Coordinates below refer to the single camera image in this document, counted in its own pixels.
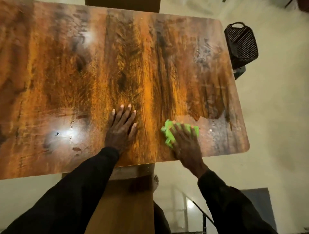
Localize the person's right hand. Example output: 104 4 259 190
169 123 209 179

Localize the person's left hand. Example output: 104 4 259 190
104 104 138 155

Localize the green cleaning cloth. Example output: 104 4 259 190
160 119 200 149

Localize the person's right forearm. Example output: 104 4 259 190
197 169 278 234

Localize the person's left forearm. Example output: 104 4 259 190
0 147 120 234

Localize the person's dark trouser leg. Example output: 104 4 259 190
154 201 172 234

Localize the black woven basket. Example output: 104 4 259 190
224 22 259 69

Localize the dark blue floor mat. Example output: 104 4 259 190
240 188 277 232

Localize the black metal frame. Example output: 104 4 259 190
185 195 215 234

